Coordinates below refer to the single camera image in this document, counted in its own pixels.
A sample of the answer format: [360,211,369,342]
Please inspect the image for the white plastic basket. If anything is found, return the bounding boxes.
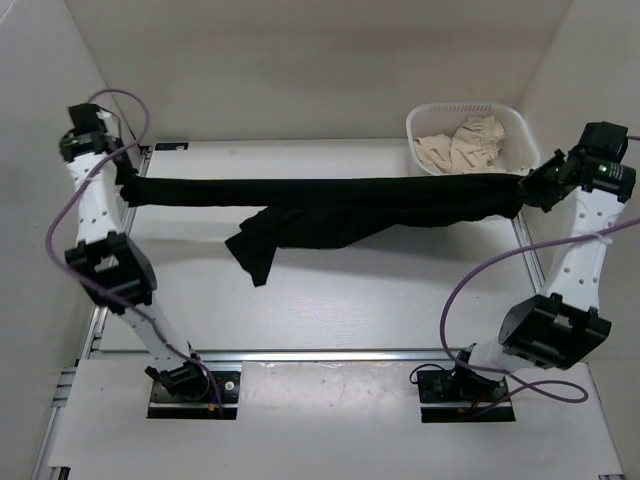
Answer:
[405,102,541,176]

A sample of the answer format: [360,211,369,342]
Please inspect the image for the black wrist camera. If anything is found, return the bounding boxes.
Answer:
[578,121,628,163]
[67,103,108,135]

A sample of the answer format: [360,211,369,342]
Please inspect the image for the small dark label sticker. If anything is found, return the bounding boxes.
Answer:
[154,142,189,151]

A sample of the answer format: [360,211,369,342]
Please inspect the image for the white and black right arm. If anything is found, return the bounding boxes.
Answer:
[449,146,636,400]

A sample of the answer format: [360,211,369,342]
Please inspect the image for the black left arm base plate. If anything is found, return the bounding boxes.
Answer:
[145,365,241,420]

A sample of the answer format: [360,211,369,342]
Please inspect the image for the white front cover board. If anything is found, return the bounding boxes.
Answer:
[49,358,623,479]

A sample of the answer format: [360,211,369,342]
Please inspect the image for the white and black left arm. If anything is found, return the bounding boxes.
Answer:
[60,130,210,400]

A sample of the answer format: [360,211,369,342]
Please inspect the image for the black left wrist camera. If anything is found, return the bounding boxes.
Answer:
[67,103,108,135]

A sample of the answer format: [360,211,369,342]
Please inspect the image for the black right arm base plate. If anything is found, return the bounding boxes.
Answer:
[409,363,515,424]

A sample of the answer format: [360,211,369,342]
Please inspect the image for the black trousers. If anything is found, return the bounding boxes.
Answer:
[120,174,525,286]

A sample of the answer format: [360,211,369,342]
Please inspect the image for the beige trousers in basket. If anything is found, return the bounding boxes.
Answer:
[414,115,506,174]

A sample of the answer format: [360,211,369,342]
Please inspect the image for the aluminium table frame rail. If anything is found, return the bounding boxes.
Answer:
[29,144,626,480]

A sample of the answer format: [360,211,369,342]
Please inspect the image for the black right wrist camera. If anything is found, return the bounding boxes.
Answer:
[578,121,628,163]

